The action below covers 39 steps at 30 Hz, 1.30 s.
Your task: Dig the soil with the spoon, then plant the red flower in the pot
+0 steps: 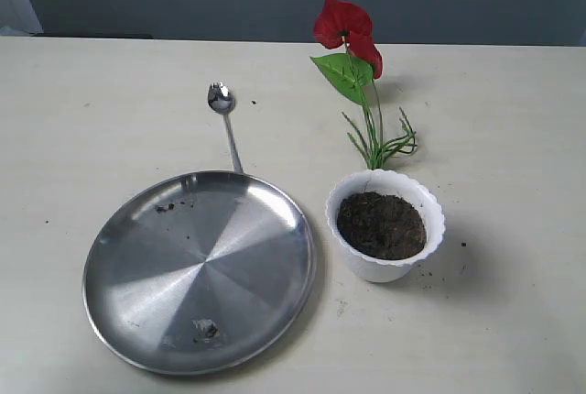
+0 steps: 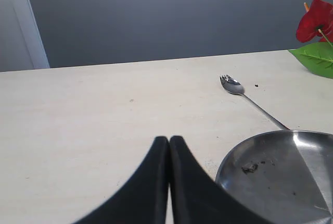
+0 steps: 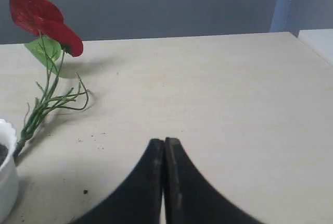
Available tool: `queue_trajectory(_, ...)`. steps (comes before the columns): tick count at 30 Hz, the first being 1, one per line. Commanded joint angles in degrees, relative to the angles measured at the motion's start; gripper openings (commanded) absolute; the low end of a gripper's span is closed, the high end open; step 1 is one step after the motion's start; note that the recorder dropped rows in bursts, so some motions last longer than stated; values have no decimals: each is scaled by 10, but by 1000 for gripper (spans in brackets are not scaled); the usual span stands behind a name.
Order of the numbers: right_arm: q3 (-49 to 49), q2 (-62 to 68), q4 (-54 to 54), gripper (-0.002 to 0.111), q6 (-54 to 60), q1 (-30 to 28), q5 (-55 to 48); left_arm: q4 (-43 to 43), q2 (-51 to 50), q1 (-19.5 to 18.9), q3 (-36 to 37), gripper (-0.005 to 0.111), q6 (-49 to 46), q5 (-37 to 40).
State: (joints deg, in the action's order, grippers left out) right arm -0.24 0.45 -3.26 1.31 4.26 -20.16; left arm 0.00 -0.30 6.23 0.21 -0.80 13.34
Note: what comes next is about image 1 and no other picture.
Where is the stainless steel spork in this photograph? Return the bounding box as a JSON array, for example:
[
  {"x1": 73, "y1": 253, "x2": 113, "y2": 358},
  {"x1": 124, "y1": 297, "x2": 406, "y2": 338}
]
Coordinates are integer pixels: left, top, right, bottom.
[{"x1": 207, "y1": 82, "x2": 244, "y2": 174}]

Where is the red artificial anthurium flower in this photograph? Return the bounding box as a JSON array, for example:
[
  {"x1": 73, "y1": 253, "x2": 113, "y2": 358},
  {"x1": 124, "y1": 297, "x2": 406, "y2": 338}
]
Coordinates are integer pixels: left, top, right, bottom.
[{"x1": 310, "y1": 0, "x2": 418, "y2": 170}]

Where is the dark brown potting soil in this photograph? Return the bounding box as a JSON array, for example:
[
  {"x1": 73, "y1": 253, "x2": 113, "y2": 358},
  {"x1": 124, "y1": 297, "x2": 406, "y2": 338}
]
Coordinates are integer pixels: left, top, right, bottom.
[{"x1": 336, "y1": 192, "x2": 427, "y2": 260}]

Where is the white plastic flower pot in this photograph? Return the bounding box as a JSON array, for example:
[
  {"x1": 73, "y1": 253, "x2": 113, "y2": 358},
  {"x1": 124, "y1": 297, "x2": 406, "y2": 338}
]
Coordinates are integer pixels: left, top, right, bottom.
[{"x1": 325, "y1": 169, "x2": 446, "y2": 283}]

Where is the round stainless steel plate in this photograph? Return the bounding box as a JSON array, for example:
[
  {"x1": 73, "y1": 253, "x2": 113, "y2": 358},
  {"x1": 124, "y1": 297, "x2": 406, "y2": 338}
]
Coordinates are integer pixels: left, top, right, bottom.
[{"x1": 82, "y1": 171, "x2": 317, "y2": 376}]

